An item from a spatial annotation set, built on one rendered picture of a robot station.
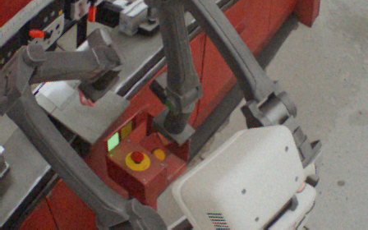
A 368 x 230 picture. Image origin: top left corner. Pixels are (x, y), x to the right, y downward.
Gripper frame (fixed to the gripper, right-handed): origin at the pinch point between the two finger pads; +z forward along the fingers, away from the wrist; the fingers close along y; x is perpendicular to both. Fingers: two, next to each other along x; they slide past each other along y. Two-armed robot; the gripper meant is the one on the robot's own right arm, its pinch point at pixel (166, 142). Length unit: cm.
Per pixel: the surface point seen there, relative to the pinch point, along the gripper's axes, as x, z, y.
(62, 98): 22.4, -14.2, 25.6
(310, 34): -187, 85, 7
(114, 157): 13.7, 4.1, 7.4
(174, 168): -0.1, 8.5, -5.7
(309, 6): -194, 68, 19
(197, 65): -48, 24, 19
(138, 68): -11.0, -1.9, 21.9
